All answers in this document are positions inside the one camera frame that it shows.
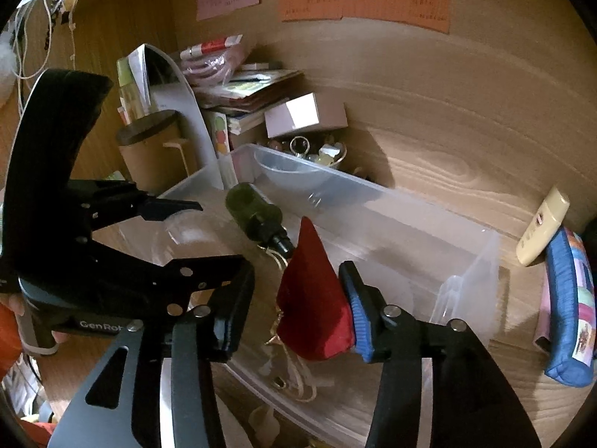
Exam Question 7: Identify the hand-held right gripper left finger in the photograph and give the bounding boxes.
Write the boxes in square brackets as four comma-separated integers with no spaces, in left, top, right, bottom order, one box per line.
[47,258,256,448]

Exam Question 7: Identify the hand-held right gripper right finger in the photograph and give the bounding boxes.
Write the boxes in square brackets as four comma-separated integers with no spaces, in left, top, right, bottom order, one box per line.
[338,260,543,448]

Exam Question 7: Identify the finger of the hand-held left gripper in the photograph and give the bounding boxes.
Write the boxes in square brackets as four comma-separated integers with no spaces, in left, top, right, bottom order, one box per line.
[70,180,204,233]
[91,238,244,317]

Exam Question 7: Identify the red cloth pouch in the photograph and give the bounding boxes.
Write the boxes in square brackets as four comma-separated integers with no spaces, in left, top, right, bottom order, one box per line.
[276,217,356,361]

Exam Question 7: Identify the clear plastic storage box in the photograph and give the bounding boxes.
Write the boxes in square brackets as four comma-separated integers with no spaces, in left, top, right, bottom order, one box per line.
[156,142,501,448]

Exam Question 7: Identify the wooden desktop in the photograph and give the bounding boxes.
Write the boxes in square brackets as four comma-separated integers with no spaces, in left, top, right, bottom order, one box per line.
[42,37,594,448]

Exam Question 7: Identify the person's left hand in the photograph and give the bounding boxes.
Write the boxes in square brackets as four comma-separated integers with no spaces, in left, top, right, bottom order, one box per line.
[8,292,71,345]

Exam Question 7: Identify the brown canister with black lid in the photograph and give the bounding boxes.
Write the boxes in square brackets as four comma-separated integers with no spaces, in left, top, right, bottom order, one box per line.
[115,109,184,193]

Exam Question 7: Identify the dark green glass bottle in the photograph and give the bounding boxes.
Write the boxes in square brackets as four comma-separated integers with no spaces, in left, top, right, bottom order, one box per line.
[225,183,296,258]

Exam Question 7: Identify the white fluffy toy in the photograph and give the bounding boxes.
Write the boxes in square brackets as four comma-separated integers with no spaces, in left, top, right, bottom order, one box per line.
[0,25,20,106]

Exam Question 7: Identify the colourful dotted sticker sheet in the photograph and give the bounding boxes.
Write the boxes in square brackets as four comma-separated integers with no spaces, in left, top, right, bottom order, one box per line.
[211,111,236,187]

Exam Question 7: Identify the green and yellow carton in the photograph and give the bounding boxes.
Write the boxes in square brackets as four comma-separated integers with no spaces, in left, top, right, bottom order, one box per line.
[116,55,151,124]

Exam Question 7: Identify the white curved panel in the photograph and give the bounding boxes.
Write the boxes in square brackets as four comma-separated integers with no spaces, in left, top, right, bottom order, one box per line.
[144,45,221,190]

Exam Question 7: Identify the stack of books and papers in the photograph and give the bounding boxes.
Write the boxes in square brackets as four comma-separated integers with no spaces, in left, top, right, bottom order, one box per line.
[195,62,305,137]

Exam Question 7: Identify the pink bag with red label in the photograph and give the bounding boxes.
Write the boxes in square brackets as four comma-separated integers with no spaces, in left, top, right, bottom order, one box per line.
[179,34,246,88]

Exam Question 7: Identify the glass bowl of trinkets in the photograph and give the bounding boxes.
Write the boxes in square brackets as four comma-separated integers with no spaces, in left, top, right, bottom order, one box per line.
[266,134,348,169]

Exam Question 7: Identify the pink flat packet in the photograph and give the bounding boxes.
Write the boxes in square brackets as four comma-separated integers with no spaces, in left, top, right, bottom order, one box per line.
[533,284,555,352]

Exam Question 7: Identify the pale pink cardboard box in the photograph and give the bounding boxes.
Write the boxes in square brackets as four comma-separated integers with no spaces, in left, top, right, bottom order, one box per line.
[264,92,348,139]

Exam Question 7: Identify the cream lotion tube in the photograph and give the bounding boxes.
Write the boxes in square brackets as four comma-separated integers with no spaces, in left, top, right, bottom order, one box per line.
[516,185,571,268]

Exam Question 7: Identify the blue patchwork pencil case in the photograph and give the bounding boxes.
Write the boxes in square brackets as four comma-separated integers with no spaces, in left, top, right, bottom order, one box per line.
[542,226,597,389]

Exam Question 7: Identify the orange paper note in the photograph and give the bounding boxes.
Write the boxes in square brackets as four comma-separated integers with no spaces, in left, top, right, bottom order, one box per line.
[278,0,451,36]

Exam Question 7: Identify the beige cord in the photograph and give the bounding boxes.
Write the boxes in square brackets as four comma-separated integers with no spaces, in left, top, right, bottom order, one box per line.
[263,247,320,403]

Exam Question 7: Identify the white cables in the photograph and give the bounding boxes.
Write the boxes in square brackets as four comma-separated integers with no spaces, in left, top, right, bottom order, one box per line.
[13,0,79,81]

